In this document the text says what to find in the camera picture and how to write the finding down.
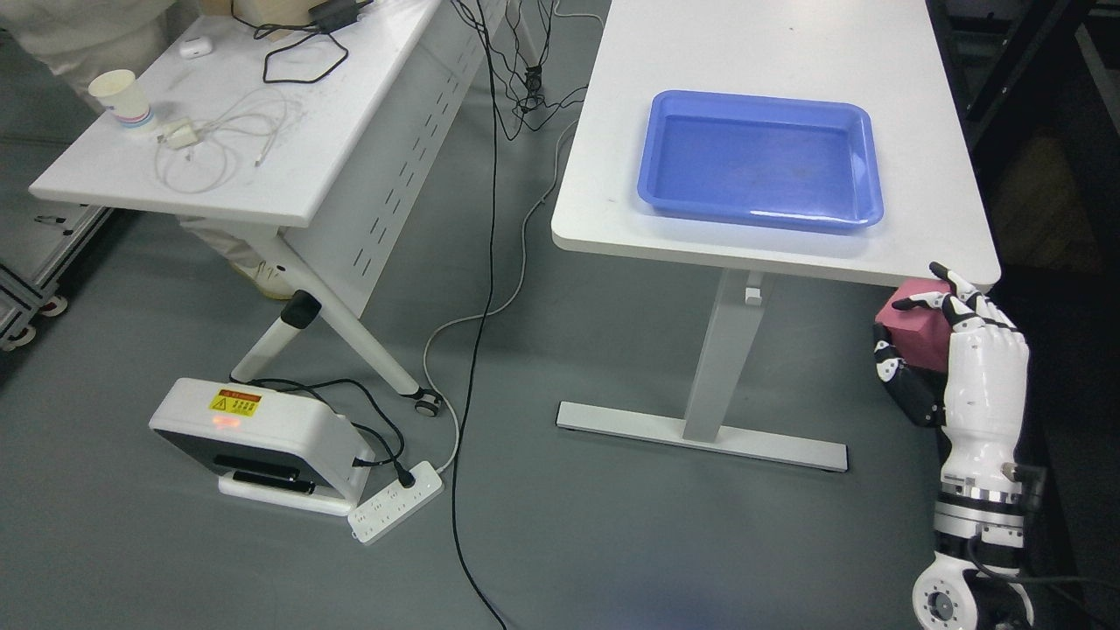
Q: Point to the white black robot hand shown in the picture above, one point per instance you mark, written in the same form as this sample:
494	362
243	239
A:
982	405

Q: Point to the pink block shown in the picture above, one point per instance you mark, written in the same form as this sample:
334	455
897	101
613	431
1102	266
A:
920	335

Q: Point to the blue plastic tray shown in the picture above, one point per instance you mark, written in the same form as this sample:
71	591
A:
761	161

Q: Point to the white standing desk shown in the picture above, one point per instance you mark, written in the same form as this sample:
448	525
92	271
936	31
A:
879	55

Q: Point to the white floor power strip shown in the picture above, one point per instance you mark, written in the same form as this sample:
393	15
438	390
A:
386	509

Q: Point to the white box device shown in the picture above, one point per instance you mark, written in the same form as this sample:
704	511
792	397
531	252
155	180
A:
267	446

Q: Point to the white folding table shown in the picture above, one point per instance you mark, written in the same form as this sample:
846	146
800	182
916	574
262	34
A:
314	155

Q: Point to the white earbuds case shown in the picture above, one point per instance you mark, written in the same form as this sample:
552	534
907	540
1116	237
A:
195	47

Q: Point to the paper cup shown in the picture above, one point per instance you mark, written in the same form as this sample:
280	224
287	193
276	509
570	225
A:
119	94

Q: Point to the white charger with cable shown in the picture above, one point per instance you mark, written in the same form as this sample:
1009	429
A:
195	156

